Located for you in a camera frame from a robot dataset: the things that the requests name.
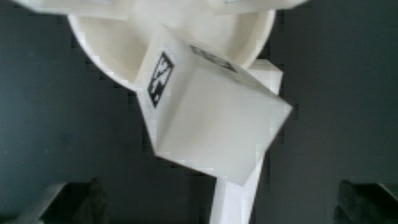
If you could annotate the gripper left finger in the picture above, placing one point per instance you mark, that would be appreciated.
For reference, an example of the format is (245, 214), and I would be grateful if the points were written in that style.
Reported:
(71, 205)

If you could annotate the white round stool seat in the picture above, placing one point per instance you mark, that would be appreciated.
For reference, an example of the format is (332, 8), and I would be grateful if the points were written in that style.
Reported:
(115, 39)

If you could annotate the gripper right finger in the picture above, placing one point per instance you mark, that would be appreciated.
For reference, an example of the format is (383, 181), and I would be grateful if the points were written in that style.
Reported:
(367, 203)

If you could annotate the white L-shaped fence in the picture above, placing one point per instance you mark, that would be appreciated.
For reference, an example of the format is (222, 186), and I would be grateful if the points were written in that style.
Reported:
(234, 196)

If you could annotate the white stool leg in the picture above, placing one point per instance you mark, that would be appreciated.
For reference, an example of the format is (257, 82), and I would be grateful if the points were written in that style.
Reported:
(214, 113)
(225, 7)
(111, 9)

